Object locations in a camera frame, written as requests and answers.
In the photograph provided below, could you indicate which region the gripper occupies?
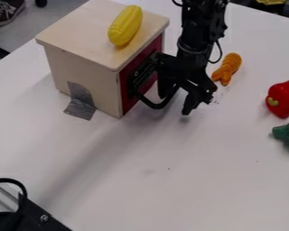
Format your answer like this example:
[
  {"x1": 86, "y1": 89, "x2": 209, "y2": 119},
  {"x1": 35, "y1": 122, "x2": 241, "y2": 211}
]
[{"x1": 155, "y1": 51, "x2": 219, "y2": 116}]

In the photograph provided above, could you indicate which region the drawer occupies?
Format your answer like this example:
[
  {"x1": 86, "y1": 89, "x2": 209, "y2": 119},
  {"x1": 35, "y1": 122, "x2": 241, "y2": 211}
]
[{"x1": 117, "y1": 33, "x2": 179, "y2": 117}]

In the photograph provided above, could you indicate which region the orange toy carrot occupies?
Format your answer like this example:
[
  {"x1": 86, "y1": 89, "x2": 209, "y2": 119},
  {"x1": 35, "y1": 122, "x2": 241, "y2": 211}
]
[{"x1": 210, "y1": 52, "x2": 244, "y2": 87}]

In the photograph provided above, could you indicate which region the yellow toy corn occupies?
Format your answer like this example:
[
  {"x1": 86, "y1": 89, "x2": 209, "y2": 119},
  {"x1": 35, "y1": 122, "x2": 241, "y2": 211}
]
[{"x1": 107, "y1": 5, "x2": 145, "y2": 47}]

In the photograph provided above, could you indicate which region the grey tape strip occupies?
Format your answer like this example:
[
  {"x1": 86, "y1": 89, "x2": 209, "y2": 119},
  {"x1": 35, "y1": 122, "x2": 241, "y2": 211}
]
[{"x1": 62, "y1": 80, "x2": 99, "y2": 122}]

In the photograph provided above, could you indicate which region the red toy pepper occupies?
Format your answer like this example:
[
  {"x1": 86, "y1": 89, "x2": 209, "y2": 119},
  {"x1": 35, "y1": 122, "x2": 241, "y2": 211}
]
[{"x1": 264, "y1": 79, "x2": 289, "y2": 119}]

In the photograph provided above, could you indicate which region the cabinet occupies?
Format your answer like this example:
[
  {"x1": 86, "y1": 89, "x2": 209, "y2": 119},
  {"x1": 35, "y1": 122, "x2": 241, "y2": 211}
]
[{"x1": 34, "y1": 0, "x2": 172, "y2": 119}]

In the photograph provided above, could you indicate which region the yellow toy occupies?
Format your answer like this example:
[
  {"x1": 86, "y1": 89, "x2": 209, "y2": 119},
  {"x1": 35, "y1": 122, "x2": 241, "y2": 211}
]
[{"x1": 255, "y1": 0, "x2": 287, "y2": 5}]

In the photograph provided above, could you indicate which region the person's foot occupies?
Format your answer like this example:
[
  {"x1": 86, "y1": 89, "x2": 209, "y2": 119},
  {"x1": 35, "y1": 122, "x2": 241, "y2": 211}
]
[{"x1": 0, "y1": 0, "x2": 28, "y2": 28}]

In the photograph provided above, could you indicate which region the black metal bracket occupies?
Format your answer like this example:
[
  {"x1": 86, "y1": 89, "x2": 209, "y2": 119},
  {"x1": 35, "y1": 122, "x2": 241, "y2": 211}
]
[{"x1": 0, "y1": 177, "x2": 74, "y2": 231}]

